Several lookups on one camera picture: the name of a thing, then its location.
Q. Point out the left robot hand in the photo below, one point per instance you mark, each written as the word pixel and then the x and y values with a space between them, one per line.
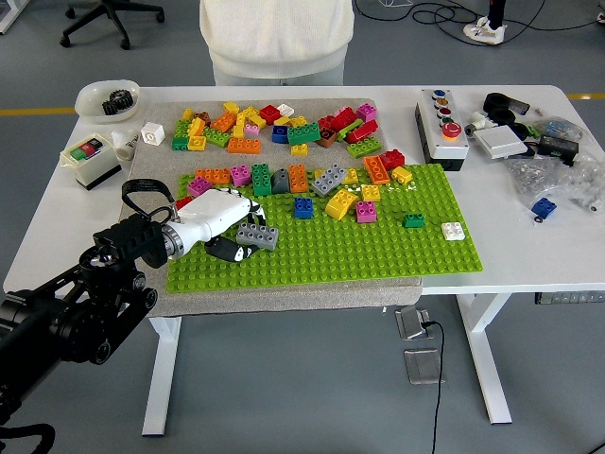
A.
pixel 208 217

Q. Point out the grey two-by-four brick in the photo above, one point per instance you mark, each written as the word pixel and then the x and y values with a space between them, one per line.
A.
pixel 328 180
pixel 260 235

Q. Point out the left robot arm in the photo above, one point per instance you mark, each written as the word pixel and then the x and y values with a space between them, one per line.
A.
pixel 127 236

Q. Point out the green baseplate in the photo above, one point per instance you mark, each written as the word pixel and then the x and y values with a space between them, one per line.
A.
pixel 354 255

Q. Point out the red two-by-two brick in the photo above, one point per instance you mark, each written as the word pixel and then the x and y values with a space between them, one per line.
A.
pixel 182 203
pixel 270 114
pixel 392 160

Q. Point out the magenta two-by-two brick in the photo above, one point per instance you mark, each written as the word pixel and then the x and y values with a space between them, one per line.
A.
pixel 198 186
pixel 366 212
pixel 366 111

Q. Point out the orange two-by-four brick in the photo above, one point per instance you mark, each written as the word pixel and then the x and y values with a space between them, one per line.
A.
pixel 212 176
pixel 244 145

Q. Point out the pink two-by-two brick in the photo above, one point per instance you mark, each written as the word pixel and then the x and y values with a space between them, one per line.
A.
pixel 239 176

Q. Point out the dark green two-by-four brick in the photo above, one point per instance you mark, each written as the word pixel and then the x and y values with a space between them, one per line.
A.
pixel 304 134
pixel 260 180

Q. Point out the yellow two-by-two brick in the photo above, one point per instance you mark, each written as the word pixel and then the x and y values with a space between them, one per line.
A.
pixel 299 149
pixel 370 193
pixel 350 176
pixel 197 143

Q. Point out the dark green small brick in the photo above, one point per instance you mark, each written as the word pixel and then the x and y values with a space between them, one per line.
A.
pixel 413 221
pixel 179 143

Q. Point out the grey slope brick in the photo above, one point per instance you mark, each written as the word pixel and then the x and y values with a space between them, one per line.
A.
pixel 280 182

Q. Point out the blue two-by-two brick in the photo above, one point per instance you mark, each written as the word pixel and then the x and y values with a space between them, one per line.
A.
pixel 280 134
pixel 543 206
pixel 302 208

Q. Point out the pink small brick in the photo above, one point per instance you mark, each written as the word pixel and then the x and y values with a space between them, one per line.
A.
pixel 341 111
pixel 252 130

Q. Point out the yellow long brick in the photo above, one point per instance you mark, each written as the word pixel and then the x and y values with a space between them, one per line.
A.
pixel 240 124

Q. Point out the white cube box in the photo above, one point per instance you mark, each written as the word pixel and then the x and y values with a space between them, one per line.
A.
pixel 152 134

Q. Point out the brown brick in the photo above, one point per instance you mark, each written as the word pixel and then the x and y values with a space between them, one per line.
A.
pixel 327 137
pixel 202 116

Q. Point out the white plastic tube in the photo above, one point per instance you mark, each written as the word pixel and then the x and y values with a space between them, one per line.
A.
pixel 125 146

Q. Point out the grey-brown mat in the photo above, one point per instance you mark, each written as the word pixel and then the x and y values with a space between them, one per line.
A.
pixel 283 299

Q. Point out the white small brick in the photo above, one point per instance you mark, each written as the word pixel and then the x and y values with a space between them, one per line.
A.
pixel 285 110

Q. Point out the yellow arch brick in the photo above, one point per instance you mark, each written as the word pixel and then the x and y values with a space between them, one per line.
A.
pixel 341 204

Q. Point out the black gear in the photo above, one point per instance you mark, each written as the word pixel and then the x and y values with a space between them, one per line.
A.
pixel 109 108
pixel 124 99

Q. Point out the white plastic bowl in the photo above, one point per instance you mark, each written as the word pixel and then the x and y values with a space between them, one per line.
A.
pixel 90 101

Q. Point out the lime green flat plate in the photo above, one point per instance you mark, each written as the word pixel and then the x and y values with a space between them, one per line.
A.
pixel 350 128

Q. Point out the red two-by-four brick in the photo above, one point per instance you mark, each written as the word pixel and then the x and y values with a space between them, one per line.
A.
pixel 362 131
pixel 343 119

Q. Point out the white table leg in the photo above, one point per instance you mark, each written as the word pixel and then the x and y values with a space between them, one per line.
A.
pixel 160 378
pixel 487 359

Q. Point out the lime green two-by-four brick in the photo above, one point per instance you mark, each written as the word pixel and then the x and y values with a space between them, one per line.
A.
pixel 364 147

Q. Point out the orange upturned long brick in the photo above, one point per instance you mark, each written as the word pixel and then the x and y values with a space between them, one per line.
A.
pixel 376 169

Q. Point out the yellow rounded small brick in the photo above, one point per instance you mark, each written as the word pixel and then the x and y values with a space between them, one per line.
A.
pixel 401 175

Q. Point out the metal floor socket box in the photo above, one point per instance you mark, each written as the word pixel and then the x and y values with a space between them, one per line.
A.
pixel 409 324
pixel 423 366

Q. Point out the black office chair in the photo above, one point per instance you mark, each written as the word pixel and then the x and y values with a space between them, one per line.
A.
pixel 112 8

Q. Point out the white two-by-two brick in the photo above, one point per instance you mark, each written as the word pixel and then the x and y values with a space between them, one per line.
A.
pixel 453 232

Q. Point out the push-button control box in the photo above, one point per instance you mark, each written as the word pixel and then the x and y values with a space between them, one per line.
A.
pixel 449 146

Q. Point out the white furniture foot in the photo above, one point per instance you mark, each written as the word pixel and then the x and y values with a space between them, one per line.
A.
pixel 7 21

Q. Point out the white pipe connector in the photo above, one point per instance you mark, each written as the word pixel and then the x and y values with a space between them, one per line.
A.
pixel 478 120

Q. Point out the black tape roll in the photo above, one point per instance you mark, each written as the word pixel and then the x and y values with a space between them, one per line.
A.
pixel 502 115
pixel 491 98

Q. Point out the black round knob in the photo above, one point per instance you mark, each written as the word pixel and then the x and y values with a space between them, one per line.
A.
pixel 520 130

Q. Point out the clear bag of screws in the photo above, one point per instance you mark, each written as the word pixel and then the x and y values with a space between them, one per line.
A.
pixel 534 177

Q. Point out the small black grey block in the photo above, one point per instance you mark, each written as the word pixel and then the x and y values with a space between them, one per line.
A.
pixel 521 108

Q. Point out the green plastic clip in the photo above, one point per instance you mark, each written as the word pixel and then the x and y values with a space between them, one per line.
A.
pixel 534 127

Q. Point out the black power adapter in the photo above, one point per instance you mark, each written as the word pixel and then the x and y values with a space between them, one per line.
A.
pixel 558 146

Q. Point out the clear bag blue parts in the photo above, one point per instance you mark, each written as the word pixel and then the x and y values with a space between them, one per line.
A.
pixel 560 127

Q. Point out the table height control panel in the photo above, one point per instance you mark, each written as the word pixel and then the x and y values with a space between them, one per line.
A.
pixel 567 298

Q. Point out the clear bag metal parts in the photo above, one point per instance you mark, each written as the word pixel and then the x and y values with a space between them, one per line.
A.
pixel 588 184

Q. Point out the switch box green red buttons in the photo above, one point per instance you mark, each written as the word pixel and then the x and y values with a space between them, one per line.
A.
pixel 94 168

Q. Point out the white flat switch plate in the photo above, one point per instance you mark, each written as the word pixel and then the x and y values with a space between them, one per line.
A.
pixel 500 143

